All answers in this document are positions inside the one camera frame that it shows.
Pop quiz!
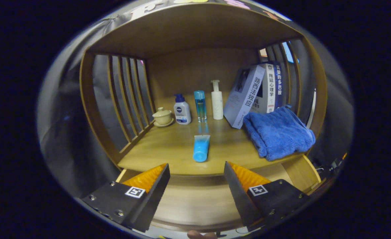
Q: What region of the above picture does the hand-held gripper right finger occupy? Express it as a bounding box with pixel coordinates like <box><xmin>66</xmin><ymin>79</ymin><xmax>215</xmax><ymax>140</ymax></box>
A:
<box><xmin>224</xmin><ymin>161</ymin><xmax>310</xmax><ymax>232</ymax></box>

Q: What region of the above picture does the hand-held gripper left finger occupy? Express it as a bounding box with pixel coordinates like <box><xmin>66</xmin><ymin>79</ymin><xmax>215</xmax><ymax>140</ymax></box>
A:
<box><xmin>81</xmin><ymin>163</ymin><xmax>171</xmax><ymax>233</ymax></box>

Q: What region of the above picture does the wooden drawer with black knob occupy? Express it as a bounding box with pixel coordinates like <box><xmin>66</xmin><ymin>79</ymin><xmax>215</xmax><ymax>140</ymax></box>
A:
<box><xmin>116</xmin><ymin>154</ymin><xmax>322</xmax><ymax>233</ymax></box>

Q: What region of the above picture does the blue tube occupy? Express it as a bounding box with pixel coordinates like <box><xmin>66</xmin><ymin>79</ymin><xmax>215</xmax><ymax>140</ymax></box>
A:
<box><xmin>192</xmin><ymin>134</ymin><xmax>211</xmax><ymax>163</ymax></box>

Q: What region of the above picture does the wooden countertop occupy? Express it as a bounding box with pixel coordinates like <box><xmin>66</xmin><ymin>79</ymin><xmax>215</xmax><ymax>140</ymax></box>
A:
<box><xmin>117</xmin><ymin>96</ymin><xmax>312</xmax><ymax>176</ymax></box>

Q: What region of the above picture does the wooden cabinet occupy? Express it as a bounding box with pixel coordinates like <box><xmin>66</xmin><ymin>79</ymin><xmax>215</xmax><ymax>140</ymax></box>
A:
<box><xmin>79</xmin><ymin>3</ymin><xmax>329</xmax><ymax>176</ymax></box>

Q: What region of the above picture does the blue towel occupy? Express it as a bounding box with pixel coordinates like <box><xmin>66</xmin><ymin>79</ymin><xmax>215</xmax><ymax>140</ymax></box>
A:
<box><xmin>243</xmin><ymin>105</ymin><xmax>316</xmax><ymax>162</ymax></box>

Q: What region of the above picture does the beige lidded tea cup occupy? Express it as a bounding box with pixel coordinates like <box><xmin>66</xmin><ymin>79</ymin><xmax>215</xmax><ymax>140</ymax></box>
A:
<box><xmin>152</xmin><ymin>107</ymin><xmax>175</xmax><ymax>127</ymax></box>

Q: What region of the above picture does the white bottle with blue cap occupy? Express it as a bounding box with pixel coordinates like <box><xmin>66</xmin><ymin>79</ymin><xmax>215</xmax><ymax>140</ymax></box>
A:
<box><xmin>173</xmin><ymin>94</ymin><xmax>192</xmax><ymax>125</ymax></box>

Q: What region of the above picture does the white pump bottle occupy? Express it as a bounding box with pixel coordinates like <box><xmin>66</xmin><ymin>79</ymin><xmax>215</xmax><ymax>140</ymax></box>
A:
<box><xmin>211</xmin><ymin>80</ymin><xmax>224</xmax><ymax>120</ymax></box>

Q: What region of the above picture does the pale lilac book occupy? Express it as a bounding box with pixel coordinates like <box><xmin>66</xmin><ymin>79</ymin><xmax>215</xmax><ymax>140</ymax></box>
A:
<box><xmin>223</xmin><ymin>65</ymin><xmax>266</xmax><ymax>129</ymax></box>

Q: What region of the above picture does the teal glass bottle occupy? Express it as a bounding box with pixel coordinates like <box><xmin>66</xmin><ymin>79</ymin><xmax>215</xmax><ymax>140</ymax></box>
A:
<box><xmin>194</xmin><ymin>90</ymin><xmax>207</xmax><ymax>122</ymax></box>

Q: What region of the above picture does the black and orange clamp equipment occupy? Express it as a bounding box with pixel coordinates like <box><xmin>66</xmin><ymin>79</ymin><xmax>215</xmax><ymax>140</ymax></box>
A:
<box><xmin>317</xmin><ymin>152</ymin><xmax>348</xmax><ymax>176</ymax></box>

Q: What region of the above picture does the white spine book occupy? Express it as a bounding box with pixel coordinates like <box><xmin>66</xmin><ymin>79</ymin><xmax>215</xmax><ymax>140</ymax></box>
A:
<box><xmin>252</xmin><ymin>63</ymin><xmax>277</xmax><ymax>114</ymax></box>

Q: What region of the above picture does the black backdrop cloth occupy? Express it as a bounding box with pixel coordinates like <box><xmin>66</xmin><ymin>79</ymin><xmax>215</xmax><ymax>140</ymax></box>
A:
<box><xmin>36</xmin><ymin>0</ymin><xmax>354</xmax><ymax>199</ymax></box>

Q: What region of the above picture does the dark blue book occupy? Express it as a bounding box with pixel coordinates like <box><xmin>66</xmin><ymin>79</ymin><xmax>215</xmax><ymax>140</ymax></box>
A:
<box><xmin>272</xmin><ymin>61</ymin><xmax>286</xmax><ymax>108</ymax></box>

